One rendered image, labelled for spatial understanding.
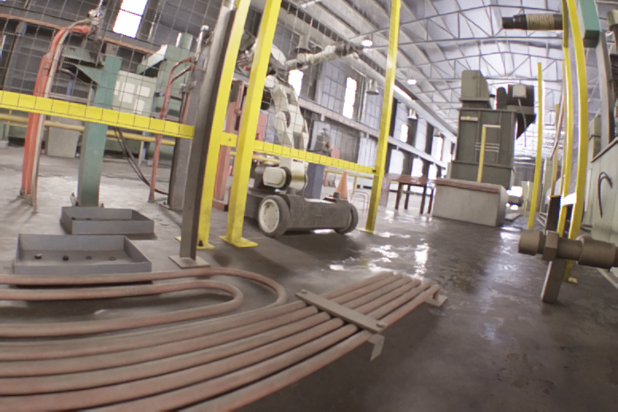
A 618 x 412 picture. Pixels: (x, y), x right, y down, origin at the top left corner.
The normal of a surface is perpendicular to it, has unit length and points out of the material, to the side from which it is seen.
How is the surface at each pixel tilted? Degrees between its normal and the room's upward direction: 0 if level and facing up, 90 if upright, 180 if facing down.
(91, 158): 90
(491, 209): 90
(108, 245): 90
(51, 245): 90
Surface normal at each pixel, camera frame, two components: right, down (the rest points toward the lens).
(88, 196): 0.74, 0.12
